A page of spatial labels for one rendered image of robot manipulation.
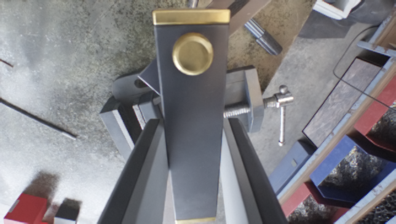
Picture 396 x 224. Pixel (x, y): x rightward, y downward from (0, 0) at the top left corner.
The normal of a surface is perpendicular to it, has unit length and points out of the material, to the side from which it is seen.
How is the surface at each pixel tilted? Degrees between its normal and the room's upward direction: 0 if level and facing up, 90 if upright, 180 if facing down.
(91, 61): 0
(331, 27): 0
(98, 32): 0
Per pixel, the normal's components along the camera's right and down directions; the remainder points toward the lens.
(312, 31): 0.10, 0.51
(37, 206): 0.42, -0.80
